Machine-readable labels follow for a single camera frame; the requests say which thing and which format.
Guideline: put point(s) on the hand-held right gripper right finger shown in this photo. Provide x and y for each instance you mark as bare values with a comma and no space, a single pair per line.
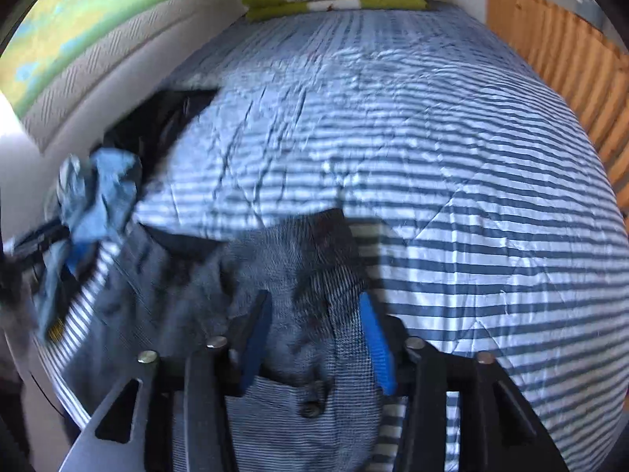
378,349

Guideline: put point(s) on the light blue denim garment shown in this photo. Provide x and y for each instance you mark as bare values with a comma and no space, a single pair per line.
105,196

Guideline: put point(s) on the black garment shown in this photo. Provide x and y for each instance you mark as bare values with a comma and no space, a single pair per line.
162,125

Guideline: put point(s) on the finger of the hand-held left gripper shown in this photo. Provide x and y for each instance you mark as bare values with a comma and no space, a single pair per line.
44,238

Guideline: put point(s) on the blue white striped blanket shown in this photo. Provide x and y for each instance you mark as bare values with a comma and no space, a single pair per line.
403,157

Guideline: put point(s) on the grey checked pants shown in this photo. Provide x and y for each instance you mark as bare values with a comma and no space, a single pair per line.
299,265

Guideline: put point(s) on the beige upholstered headboard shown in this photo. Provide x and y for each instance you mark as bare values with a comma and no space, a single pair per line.
128,64

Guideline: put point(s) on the green blue wall map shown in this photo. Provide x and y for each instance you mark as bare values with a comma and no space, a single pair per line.
98,24

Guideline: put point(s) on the orange wooden slatted panel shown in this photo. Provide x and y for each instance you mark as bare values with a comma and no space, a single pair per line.
555,54

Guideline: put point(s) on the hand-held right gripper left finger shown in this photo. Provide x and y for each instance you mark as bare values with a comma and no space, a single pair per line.
256,339

